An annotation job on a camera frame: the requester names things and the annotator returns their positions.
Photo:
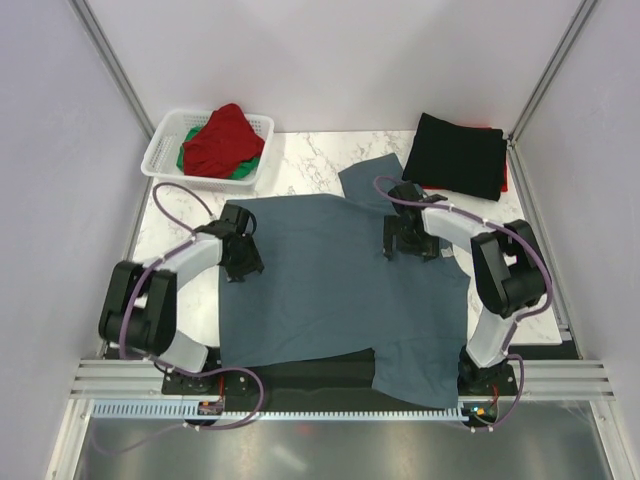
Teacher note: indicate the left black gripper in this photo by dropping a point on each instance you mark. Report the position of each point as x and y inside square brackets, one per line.
[251, 263]

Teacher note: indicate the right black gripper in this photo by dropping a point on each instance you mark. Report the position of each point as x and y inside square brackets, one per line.
[428, 247]

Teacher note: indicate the blue-grey t shirt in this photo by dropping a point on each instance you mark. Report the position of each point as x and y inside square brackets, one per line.
[327, 290]

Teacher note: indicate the white plastic basket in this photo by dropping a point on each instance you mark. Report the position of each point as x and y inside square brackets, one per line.
[159, 160]

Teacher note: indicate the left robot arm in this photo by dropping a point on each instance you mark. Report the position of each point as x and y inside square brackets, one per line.
[139, 313]

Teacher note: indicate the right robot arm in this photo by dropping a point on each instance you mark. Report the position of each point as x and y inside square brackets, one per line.
[510, 275]

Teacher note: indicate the green t shirt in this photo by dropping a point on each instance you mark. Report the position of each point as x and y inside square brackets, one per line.
[242, 170]

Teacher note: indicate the folded black t shirt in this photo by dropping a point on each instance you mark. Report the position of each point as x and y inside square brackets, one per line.
[452, 157]

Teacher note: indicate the dark red t shirt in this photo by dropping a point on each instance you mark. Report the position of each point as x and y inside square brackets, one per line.
[226, 138]

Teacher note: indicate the folded red t shirt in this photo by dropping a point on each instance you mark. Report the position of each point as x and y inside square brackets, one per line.
[502, 180]

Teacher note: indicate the right aluminium frame post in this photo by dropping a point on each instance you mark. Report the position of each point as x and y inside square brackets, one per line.
[571, 35]

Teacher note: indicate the aluminium frame post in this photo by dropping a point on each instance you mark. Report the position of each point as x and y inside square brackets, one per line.
[571, 35]
[100, 41]

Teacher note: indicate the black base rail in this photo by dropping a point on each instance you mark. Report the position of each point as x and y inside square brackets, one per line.
[310, 380]

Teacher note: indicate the white slotted cable duct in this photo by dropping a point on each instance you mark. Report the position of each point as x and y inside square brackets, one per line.
[194, 410]

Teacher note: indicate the left aluminium frame post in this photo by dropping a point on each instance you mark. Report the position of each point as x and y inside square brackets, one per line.
[100, 41]

